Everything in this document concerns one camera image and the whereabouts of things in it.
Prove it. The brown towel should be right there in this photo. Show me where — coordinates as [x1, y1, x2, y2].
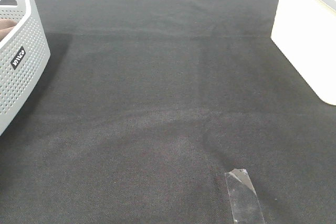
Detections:
[0, 19, 17, 41]

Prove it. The black table cloth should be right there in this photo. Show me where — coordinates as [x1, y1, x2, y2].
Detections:
[1, 0, 335, 223]

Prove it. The grey perforated laundry basket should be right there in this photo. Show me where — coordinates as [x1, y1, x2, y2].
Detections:
[1, 0, 50, 132]

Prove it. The clear tape strip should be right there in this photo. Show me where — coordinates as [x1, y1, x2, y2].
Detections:
[225, 168, 265, 224]

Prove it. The white storage box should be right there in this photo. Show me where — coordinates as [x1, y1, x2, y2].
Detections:
[271, 0, 335, 105]

